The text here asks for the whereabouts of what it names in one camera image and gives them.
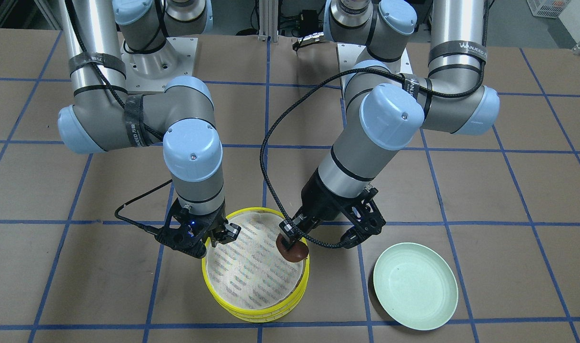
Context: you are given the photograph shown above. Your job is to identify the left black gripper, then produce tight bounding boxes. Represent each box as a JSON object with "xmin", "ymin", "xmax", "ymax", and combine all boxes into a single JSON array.
[{"xmin": 279, "ymin": 170, "xmax": 386, "ymax": 249}]

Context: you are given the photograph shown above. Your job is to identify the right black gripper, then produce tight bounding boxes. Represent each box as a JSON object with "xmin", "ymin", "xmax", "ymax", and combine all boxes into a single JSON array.
[{"xmin": 156, "ymin": 199, "xmax": 241, "ymax": 259}]

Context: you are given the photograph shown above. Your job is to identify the brown bun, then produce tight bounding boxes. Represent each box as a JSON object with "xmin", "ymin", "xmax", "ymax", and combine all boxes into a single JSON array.
[{"xmin": 276, "ymin": 234, "xmax": 309, "ymax": 263}]

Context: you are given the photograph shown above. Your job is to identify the yellow steamer tray with cloth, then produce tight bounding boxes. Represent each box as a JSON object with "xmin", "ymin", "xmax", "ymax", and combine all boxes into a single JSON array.
[{"xmin": 201, "ymin": 208, "xmax": 310, "ymax": 310}]

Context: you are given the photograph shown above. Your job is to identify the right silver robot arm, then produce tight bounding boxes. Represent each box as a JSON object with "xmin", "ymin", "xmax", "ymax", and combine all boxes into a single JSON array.
[{"xmin": 57, "ymin": 0, "xmax": 240, "ymax": 258}]

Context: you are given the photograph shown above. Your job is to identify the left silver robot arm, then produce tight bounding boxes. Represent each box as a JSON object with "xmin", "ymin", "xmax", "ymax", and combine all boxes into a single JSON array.
[{"xmin": 276, "ymin": 0, "xmax": 500, "ymax": 261}]

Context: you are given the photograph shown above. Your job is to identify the centre yellow steamer tray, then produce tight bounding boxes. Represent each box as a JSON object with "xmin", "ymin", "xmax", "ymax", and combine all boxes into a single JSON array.
[{"xmin": 204, "ymin": 278, "xmax": 308, "ymax": 323}]

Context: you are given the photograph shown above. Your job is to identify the light green plate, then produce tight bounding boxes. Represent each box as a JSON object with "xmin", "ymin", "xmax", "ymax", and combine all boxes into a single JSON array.
[{"xmin": 373, "ymin": 242, "xmax": 459, "ymax": 331}]

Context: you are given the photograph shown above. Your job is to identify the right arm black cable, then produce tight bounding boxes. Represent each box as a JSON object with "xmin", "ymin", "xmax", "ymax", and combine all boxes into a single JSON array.
[{"xmin": 66, "ymin": 0, "xmax": 173, "ymax": 235}]

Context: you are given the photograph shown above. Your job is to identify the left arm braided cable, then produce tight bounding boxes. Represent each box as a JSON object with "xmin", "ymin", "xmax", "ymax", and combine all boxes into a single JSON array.
[{"xmin": 260, "ymin": 0, "xmax": 490, "ymax": 249}]

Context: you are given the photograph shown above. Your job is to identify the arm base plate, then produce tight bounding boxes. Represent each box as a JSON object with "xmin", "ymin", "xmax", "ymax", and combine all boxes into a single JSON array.
[
  {"xmin": 337, "ymin": 43, "xmax": 413, "ymax": 74},
  {"xmin": 121, "ymin": 37, "xmax": 199, "ymax": 94}
]

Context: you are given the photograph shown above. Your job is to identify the aluminium frame post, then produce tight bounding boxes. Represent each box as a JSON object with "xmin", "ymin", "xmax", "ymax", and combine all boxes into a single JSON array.
[{"xmin": 258, "ymin": 0, "xmax": 279, "ymax": 44}]

